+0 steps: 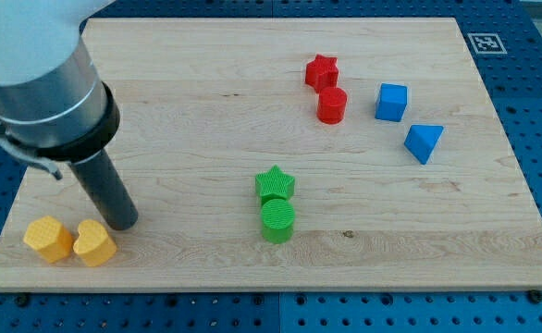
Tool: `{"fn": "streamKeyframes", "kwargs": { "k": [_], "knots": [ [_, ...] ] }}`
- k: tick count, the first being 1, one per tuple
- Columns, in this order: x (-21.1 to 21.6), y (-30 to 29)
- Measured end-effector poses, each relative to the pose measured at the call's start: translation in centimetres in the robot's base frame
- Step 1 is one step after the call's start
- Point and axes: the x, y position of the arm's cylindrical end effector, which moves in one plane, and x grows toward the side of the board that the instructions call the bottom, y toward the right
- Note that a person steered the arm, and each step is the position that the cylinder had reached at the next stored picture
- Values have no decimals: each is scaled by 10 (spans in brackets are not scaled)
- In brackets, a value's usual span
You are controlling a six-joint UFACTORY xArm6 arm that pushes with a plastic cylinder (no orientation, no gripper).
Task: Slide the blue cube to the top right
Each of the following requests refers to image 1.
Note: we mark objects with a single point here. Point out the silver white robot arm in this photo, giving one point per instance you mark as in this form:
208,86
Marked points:
53,105

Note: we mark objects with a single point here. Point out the blue cube block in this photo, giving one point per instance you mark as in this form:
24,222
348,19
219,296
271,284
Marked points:
391,102

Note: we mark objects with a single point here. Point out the light wooden board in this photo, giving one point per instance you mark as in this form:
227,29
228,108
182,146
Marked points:
207,104

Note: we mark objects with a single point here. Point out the green star block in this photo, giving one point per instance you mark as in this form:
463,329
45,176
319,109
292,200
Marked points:
274,184

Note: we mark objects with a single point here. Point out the green cylinder block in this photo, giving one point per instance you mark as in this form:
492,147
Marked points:
277,216

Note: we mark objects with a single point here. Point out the red cylinder block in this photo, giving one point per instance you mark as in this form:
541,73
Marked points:
331,106

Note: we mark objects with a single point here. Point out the red star block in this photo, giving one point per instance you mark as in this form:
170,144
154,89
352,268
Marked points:
322,72

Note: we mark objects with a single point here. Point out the blue triangular prism block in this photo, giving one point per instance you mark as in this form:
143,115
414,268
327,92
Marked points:
421,141

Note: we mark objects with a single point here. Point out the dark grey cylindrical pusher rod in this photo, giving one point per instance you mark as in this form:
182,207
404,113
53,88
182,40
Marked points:
99,178

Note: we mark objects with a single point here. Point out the yellow heart block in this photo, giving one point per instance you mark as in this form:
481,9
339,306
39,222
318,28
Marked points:
94,246

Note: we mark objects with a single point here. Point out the yellow hexagon block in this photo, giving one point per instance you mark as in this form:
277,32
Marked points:
49,238

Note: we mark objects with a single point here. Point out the white fiducial marker tag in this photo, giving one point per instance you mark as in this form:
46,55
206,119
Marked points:
484,43

